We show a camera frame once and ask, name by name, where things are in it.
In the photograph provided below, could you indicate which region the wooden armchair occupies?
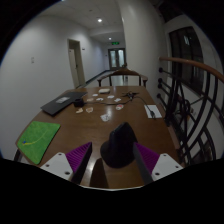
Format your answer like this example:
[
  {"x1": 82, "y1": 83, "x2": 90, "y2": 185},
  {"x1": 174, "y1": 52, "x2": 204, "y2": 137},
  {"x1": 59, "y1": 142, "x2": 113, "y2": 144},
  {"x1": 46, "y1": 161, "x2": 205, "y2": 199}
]
[{"x1": 96, "y1": 68, "x2": 149, "y2": 88}]

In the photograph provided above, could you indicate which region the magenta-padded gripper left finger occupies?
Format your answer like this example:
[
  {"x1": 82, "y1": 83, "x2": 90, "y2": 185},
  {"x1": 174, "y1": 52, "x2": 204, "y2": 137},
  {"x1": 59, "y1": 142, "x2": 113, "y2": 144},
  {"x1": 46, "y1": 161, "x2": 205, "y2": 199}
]
[{"x1": 39, "y1": 141, "x2": 94, "y2": 186}]

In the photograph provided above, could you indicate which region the small black round object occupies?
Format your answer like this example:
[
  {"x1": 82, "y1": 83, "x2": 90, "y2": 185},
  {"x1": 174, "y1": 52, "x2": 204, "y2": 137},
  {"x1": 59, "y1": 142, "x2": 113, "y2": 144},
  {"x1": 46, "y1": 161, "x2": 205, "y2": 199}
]
[{"x1": 73, "y1": 98, "x2": 85, "y2": 108}]

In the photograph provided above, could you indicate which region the black railing with wooden handrail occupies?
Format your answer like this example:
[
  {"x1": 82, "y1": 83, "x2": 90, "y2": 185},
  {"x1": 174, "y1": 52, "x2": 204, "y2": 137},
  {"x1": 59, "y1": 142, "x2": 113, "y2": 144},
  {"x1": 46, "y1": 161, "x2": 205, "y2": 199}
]
[{"x1": 156, "y1": 56, "x2": 224, "y2": 168}]

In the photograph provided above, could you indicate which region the dark framed window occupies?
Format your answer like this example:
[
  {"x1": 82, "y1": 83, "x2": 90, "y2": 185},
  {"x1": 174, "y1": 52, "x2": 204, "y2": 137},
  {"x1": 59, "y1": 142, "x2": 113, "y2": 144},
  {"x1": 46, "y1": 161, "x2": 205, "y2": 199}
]
[{"x1": 168, "y1": 26, "x2": 205, "y2": 96}]

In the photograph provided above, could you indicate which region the glass double door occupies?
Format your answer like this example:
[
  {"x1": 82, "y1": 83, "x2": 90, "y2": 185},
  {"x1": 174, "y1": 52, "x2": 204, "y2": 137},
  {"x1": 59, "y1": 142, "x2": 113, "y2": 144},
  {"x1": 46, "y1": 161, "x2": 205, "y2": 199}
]
[{"x1": 107, "y1": 48, "x2": 127, "y2": 71}]

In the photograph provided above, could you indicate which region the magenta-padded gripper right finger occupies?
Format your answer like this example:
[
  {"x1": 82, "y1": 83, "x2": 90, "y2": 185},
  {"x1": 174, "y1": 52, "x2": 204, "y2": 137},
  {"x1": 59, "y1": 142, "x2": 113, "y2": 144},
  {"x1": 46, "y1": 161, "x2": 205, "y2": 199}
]
[{"x1": 132, "y1": 141, "x2": 184, "y2": 186}]

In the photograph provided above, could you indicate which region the black closed laptop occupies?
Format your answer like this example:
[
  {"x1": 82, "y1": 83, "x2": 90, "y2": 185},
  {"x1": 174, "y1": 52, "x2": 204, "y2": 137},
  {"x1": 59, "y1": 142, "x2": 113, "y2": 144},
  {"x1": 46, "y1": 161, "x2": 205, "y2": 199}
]
[{"x1": 40, "y1": 91, "x2": 88, "y2": 117}]

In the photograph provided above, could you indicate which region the side doorway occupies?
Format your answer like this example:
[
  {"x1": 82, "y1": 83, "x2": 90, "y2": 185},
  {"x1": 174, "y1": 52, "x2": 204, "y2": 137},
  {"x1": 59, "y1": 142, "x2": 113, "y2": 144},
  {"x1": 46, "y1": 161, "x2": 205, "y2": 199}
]
[{"x1": 67, "y1": 38, "x2": 87, "y2": 89}]

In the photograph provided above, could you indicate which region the green mouse pad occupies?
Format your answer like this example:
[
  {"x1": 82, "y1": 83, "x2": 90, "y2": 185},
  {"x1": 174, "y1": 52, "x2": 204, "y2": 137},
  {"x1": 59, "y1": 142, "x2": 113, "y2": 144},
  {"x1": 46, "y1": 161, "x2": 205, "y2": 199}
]
[{"x1": 16, "y1": 120, "x2": 62, "y2": 166}]

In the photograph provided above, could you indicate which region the white paper sheet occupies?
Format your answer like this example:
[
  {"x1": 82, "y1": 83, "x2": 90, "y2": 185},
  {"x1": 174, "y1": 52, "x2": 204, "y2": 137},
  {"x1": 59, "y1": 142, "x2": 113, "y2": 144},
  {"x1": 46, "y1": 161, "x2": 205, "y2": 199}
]
[{"x1": 143, "y1": 104, "x2": 163, "y2": 119}]

